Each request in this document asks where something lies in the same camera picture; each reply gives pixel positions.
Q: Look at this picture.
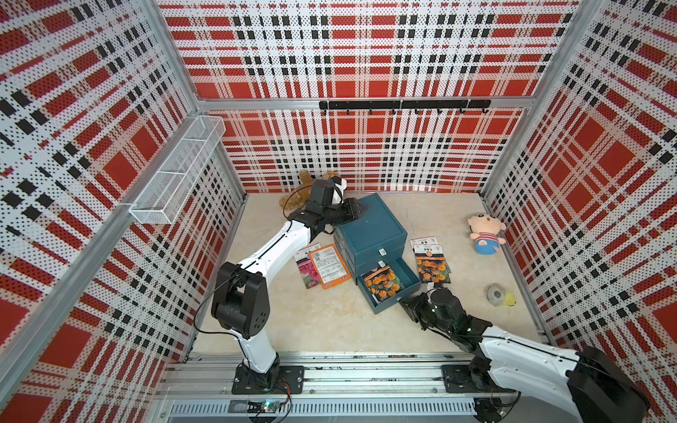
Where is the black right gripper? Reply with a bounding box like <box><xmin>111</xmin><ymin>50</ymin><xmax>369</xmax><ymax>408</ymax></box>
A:
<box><xmin>397</xmin><ymin>292</ymin><xmax>453</xmax><ymax>336</ymax></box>

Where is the teal drawer cabinet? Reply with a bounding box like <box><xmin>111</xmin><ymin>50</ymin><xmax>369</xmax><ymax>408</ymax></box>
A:
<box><xmin>333</xmin><ymin>194</ymin><xmax>421</xmax><ymax>315</ymax></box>

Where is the orange marigold seed bag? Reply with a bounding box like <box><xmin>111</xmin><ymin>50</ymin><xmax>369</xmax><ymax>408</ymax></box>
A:
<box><xmin>410</xmin><ymin>237</ymin><xmax>451</xmax><ymax>287</ymax></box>
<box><xmin>361</xmin><ymin>266</ymin><xmax>405</xmax><ymax>304</ymax></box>

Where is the orange bordered seed bag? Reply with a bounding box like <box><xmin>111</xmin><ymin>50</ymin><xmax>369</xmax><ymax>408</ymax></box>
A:
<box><xmin>310</xmin><ymin>244</ymin><xmax>351</xmax><ymax>290</ymax></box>

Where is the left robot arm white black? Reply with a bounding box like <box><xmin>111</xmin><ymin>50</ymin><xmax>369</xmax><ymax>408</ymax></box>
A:
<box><xmin>210</xmin><ymin>176</ymin><xmax>362</xmax><ymax>378</ymax></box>

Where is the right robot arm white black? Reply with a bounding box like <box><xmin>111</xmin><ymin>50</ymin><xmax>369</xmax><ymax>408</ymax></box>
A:
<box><xmin>400</xmin><ymin>288</ymin><xmax>651</xmax><ymax>422</ymax></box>

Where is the brown teddy bear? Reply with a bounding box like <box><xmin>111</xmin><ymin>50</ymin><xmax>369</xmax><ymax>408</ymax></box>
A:
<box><xmin>279</xmin><ymin>170</ymin><xmax>316</xmax><ymax>213</ymax></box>

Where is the plush doll striped shirt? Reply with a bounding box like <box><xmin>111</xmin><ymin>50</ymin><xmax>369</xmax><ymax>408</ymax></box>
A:
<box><xmin>467</xmin><ymin>214</ymin><xmax>507</xmax><ymax>256</ymax></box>

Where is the green circuit board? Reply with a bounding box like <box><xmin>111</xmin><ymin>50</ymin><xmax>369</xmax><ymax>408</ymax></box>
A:
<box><xmin>247</xmin><ymin>399</ymin><xmax>284</xmax><ymax>416</ymax></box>

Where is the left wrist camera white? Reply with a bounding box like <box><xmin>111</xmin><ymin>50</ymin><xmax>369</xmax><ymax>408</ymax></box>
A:
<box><xmin>330</xmin><ymin>176</ymin><xmax>347</xmax><ymax>204</ymax></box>

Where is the black hook rail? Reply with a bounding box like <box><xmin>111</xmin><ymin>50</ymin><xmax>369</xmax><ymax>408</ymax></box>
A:
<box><xmin>318</xmin><ymin>99</ymin><xmax>492</xmax><ymax>112</ymax></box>

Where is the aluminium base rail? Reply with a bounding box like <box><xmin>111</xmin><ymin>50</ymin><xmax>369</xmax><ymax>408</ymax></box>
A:
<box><xmin>158</xmin><ymin>351</ymin><xmax>599</xmax><ymax>423</ymax></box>

